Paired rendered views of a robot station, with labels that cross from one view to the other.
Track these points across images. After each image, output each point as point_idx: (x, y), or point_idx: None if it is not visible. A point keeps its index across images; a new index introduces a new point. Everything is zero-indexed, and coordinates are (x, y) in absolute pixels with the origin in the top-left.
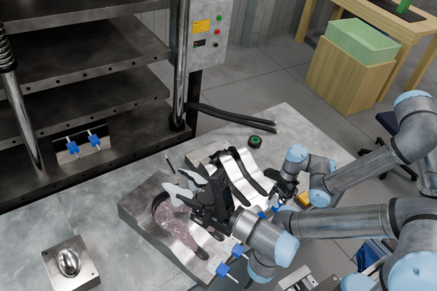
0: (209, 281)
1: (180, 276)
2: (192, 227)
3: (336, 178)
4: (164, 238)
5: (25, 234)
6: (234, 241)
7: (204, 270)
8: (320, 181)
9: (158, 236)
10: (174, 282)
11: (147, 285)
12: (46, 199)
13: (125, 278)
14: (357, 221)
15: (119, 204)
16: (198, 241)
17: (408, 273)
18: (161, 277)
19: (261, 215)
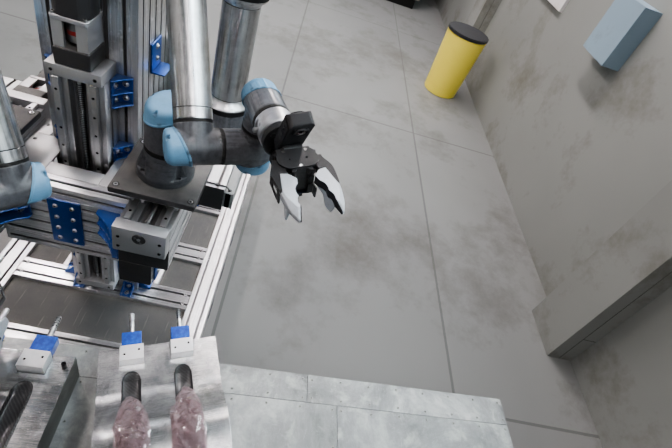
0: (208, 337)
1: (226, 388)
2: (161, 418)
3: (11, 133)
4: (221, 431)
5: None
6: (126, 349)
7: (201, 353)
8: (12, 171)
9: (226, 443)
10: (240, 386)
11: (275, 409)
12: None
13: (296, 442)
14: (204, 19)
15: None
16: (172, 396)
17: None
18: (250, 406)
19: (39, 345)
